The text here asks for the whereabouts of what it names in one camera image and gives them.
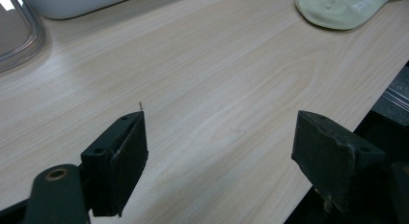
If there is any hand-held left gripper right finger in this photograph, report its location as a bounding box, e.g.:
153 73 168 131
290 109 387 215

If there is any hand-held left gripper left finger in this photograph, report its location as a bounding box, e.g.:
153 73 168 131
80 110 150 218

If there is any pale green sock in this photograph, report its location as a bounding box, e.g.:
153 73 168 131
294 0 397 31

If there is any white divided storage box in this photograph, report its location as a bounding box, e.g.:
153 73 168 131
18 0 152 20

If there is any clear plastic container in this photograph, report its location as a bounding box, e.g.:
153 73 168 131
0 0 46 74

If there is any grey metal frame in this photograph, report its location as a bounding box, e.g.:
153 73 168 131
370 64 409 126

